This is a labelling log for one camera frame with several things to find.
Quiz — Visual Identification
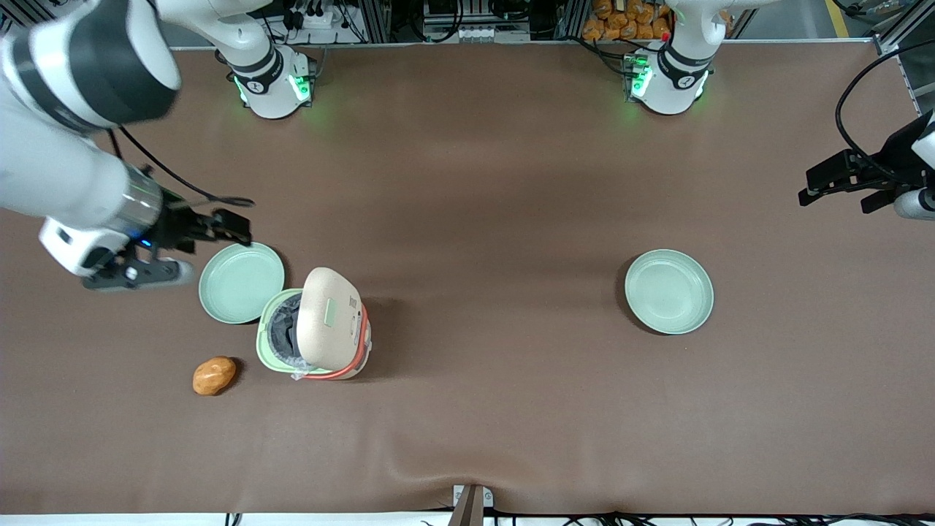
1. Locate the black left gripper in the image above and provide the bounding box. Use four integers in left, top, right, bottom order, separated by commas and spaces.
798, 110, 935, 215

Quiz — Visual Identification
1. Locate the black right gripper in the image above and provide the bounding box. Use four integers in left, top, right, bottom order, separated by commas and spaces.
145, 204, 253, 254

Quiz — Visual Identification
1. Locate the cream rice cooker orange trim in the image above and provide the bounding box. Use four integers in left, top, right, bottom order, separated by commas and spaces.
256, 267, 373, 382

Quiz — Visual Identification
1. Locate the pale green round plate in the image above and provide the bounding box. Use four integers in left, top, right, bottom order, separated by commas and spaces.
625, 249, 715, 336
199, 242, 286, 325

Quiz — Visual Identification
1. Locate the orange-brown bread roll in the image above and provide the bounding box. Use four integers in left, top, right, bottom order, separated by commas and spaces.
193, 356, 237, 397

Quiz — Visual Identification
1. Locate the white power strip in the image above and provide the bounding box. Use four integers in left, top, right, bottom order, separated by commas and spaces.
291, 4, 351, 30

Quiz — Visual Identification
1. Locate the brown table mat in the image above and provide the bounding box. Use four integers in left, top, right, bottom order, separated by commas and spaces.
0, 42, 935, 517

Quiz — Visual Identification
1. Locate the orange bread rolls pile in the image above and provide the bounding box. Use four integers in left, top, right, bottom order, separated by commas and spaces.
582, 0, 673, 42

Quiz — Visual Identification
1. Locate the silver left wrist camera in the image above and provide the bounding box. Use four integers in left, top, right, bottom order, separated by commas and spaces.
893, 188, 935, 221

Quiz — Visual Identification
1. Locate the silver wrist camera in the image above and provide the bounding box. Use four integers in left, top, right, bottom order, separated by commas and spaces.
893, 188, 935, 221
82, 256, 196, 291

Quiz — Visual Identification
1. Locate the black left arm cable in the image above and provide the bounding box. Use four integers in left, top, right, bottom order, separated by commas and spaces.
835, 45, 935, 183

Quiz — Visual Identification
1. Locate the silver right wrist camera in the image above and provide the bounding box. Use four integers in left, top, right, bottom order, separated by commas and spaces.
82, 256, 196, 291

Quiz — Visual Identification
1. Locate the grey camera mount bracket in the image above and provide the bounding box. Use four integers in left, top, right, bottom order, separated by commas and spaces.
447, 484, 495, 526

